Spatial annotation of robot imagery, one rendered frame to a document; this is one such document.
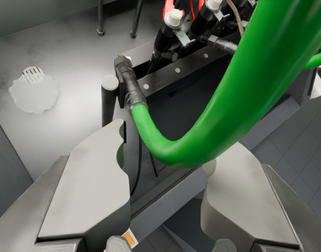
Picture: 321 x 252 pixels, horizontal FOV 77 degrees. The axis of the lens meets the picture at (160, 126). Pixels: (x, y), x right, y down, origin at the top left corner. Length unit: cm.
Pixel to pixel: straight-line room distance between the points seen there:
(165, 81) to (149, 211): 25
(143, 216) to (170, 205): 5
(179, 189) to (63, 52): 43
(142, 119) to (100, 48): 46
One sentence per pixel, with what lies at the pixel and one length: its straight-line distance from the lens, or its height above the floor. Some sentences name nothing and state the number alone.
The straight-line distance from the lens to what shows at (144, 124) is 15.
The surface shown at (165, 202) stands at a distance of 40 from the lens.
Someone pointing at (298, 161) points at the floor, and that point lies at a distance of 205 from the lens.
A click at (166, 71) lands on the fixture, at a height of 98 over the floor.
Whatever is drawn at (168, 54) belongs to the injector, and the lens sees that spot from 35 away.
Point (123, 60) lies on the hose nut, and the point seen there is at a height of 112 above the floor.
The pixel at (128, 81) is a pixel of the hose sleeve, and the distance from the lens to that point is 21.
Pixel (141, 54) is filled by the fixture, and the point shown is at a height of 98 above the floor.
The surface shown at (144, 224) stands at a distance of 39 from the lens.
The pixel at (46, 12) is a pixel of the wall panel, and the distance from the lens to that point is 63.
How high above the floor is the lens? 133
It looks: 69 degrees down
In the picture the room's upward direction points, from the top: 49 degrees clockwise
